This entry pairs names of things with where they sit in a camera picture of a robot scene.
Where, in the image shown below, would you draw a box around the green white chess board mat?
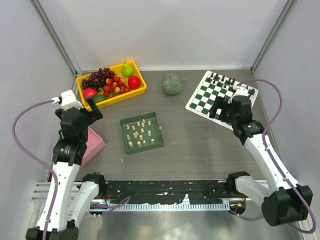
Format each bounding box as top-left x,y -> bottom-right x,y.
185,70 -> 259,130

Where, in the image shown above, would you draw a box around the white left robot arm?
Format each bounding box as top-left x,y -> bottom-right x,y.
25,97 -> 107,240

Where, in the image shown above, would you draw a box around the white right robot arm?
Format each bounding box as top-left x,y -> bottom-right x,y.
209,95 -> 313,227

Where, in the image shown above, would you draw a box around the green lime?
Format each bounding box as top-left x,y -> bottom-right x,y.
92,94 -> 108,104

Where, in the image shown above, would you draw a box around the red peach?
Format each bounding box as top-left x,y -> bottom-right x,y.
83,87 -> 98,99

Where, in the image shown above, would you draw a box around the yellow plastic fruit bin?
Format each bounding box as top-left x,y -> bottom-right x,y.
76,60 -> 147,111

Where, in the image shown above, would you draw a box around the pink plastic box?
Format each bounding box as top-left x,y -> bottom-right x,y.
81,127 -> 106,167

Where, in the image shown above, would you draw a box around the dark blue grape bunch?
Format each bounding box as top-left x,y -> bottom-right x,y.
81,79 -> 101,93

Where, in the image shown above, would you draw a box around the dark red grape bunch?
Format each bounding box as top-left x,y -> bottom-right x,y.
88,67 -> 116,88

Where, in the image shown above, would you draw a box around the red cherry cluster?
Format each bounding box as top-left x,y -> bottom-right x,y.
103,75 -> 131,98

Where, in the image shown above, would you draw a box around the red apple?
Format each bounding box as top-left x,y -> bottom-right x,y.
127,75 -> 141,90

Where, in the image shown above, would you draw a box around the green plastic tray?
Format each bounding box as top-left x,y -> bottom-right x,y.
120,112 -> 165,155

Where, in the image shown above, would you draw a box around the green melon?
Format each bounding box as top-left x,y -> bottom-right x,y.
161,73 -> 187,96

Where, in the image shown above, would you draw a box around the green pear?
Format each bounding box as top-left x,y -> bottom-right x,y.
122,61 -> 134,78

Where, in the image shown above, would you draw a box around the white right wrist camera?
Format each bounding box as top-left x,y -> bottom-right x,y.
228,85 -> 250,104

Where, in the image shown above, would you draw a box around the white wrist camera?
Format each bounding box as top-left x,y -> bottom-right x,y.
228,85 -> 250,104
51,90 -> 84,111

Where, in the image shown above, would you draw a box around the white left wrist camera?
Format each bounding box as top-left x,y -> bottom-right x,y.
51,90 -> 84,111

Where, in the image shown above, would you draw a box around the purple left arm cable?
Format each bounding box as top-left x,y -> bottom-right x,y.
11,99 -> 61,240

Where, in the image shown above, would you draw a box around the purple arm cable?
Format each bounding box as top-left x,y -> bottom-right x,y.
11,99 -> 61,240
234,79 -> 317,235

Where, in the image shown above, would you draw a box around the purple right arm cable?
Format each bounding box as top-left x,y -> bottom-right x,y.
234,79 -> 317,235

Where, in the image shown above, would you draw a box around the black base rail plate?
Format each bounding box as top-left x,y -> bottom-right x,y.
98,180 -> 244,205

